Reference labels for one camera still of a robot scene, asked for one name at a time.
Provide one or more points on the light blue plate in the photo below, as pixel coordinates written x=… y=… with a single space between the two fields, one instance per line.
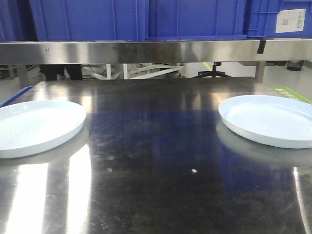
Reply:
x=270 y=120
x=34 y=127

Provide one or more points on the black stool base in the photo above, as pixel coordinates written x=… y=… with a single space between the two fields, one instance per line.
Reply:
x=212 y=73

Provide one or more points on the person legs dark trousers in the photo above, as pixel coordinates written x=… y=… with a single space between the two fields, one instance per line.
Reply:
x=51 y=71

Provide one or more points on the middle blue plastic crate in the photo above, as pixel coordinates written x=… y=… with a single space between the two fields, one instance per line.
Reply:
x=196 y=20

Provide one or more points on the blue plastic crate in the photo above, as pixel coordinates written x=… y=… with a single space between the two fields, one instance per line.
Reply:
x=90 y=20
x=196 y=20

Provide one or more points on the black tape strip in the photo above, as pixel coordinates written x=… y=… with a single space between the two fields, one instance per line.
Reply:
x=261 y=46

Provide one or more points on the green floor sign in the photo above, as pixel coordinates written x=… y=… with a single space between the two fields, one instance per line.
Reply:
x=289 y=93

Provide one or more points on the blue table edge strip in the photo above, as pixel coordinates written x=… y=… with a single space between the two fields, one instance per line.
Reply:
x=15 y=96

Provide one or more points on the left blue plastic crate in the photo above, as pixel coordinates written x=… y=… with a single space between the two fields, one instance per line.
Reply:
x=90 y=20

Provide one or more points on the black waste bin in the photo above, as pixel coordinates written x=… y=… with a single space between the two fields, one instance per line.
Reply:
x=295 y=65

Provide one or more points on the right blue labelled crate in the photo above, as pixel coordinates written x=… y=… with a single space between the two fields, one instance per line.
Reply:
x=261 y=15

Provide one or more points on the white barcode label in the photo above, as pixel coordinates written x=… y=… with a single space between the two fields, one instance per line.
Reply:
x=290 y=21

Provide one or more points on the white metal frame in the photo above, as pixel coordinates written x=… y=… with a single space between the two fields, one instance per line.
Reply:
x=132 y=70

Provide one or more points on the right steel shelf post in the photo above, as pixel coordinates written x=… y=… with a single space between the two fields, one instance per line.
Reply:
x=260 y=70

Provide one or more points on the steel shelf post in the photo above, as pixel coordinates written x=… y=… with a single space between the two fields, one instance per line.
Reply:
x=260 y=70
x=23 y=76

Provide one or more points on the left steel shelf post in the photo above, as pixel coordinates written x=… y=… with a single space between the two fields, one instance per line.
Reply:
x=23 y=76

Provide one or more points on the stainless steel shelf rail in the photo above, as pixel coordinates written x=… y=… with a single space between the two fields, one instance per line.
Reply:
x=102 y=52

